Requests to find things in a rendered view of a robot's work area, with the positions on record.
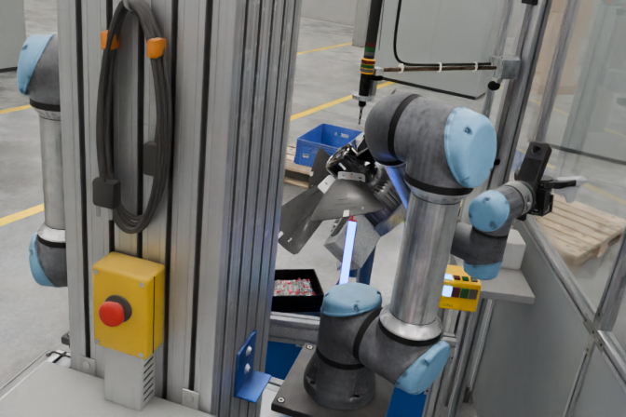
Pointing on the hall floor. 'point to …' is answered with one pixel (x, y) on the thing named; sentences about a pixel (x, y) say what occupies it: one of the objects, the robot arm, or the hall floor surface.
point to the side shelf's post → (466, 358)
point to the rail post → (437, 393)
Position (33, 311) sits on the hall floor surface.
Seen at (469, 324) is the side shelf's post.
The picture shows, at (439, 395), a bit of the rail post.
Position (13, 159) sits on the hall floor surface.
